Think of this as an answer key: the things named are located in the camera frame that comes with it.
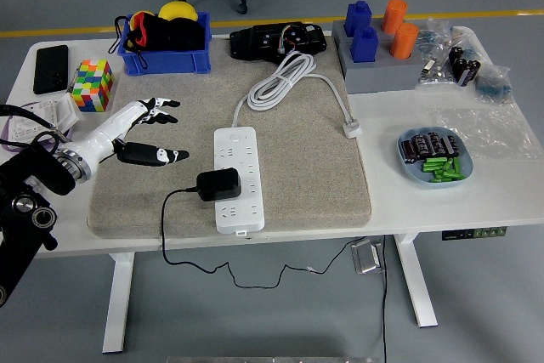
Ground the multicoloured puzzle cube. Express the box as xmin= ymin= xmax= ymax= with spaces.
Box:
xmin=71 ymin=59 xmax=115 ymax=113

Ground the black power adapter plug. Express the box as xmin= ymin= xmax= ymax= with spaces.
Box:
xmin=195 ymin=168 xmax=242 ymax=202

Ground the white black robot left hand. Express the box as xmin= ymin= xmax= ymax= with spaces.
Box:
xmin=82 ymin=97 xmax=190 ymax=169

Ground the yellow ball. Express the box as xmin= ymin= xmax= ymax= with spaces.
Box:
xmin=158 ymin=0 xmax=199 ymax=23

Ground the thin black adapter cord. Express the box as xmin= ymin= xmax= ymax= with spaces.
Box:
xmin=159 ymin=185 xmax=371 ymax=290

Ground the white table leg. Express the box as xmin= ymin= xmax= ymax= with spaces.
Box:
xmin=101 ymin=252 xmax=136 ymax=354
xmin=393 ymin=233 xmax=439 ymax=329

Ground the white power strip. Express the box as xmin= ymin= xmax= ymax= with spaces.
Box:
xmin=212 ymin=126 xmax=266 ymax=236

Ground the white coiled power strip cable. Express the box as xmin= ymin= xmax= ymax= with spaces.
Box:
xmin=231 ymin=50 xmax=354 ymax=128

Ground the blue square block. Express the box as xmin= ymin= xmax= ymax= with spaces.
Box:
xmin=343 ymin=0 xmax=373 ymax=39
xmin=350 ymin=26 xmax=379 ymax=64

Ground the black electronic device with wires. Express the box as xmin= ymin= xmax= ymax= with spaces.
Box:
xmin=229 ymin=21 xmax=328 ymax=61

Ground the white wall switch panel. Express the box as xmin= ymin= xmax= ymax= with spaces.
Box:
xmin=54 ymin=94 xmax=81 ymax=131

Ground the empty clear plastic bag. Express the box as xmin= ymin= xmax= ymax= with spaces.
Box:
xmin=431 ymin=105 xmax=543 ymax=160

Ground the bag of black capacitors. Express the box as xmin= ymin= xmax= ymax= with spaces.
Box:
xmin=448 ymin=44 xmax=484 ymax=88

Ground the grey block holder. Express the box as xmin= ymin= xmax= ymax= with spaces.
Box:
xmin=331 ymin=18 xmax=430 ymax=95

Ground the orange cylinder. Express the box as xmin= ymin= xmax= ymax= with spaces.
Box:
xmin=381 ymin=0 xmax=409 ymax=35
xmin=388 ymin=22 xmax=420 ymax=60

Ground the black floor cable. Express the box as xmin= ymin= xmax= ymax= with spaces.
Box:
xmin=380 ymin=235 xmax=388 ymax=363

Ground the black capacitor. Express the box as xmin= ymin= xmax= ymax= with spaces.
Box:
xmin=425 ymin=133 xmax=445 ymax=156
xmin=401 ymin=140 xmax=420 ymax=164
xmin=411 ymin=133 xmax=429 ymax=156
xmin=441 ymin=135 xmax=461 ymax=158

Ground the blue plastic bin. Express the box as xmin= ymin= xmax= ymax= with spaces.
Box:
xmin=117 ymin=11 xmax=213 ymax=77

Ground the purple tray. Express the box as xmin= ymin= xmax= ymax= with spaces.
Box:
xmin=0 ymin=101 xmax=77 ymax=153

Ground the black smartphone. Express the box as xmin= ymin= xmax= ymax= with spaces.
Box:
xmin=32 ymin=44 xmax=70 ymax=95

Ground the bag of silver parts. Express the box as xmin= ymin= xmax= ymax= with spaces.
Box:
xmin=415 ymin=58 xmax=456 ymax=93

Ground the grey-brown mat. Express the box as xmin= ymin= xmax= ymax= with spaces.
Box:
xmin=87 ymin=35 xmax=373 ymax=240

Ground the bag of blue parts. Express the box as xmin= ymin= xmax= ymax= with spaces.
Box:
xmin=418 ymin=17 xmax=475 ymax=58

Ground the metal floor socket box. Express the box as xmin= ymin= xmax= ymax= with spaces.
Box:
xmin=350 ymin=240 xmax=386 ymax=275

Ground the bag of blue resistors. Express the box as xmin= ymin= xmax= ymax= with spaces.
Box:
xmin=473 ymin=64 xmax=514 ymax=105

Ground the black desk control panel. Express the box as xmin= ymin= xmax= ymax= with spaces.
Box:
xmin=440 ymin=225 xmax=508 ymax=241

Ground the white power strip plug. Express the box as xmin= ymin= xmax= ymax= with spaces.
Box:
xmin=342 ymin=119 xmax=363 ymax=139

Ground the light blue plate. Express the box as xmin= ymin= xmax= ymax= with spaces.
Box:
xmin=396 ymin=126 xmax=474 ymax=190

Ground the black drawstring pouch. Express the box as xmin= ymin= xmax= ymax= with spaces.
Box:
xmin=113 ymin=15 xmax=207 ymax=70

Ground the white wall socket panel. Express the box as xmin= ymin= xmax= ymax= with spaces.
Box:
xmin=8 ymin=99 xmax=59 ymax=145

